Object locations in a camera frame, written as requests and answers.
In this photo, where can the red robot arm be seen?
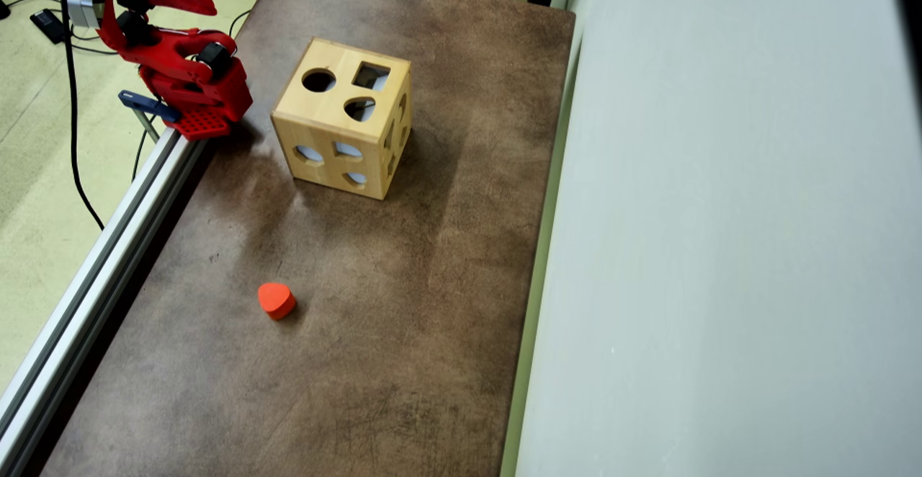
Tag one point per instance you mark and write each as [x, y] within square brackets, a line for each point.
[173, 66]

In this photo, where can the wooden shape sorter box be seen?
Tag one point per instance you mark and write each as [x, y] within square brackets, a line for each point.
[310, 115]

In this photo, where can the blue clamp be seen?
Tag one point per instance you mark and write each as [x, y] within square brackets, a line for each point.
[148, 104]

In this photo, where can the black power adapter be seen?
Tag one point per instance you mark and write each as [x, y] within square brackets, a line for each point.
[49, 26]

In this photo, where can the orange rounded triangle block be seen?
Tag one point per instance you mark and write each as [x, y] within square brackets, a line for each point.
[276, 300]

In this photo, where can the aluminium profile rail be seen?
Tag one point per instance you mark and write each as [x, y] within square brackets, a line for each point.
[86, 275]

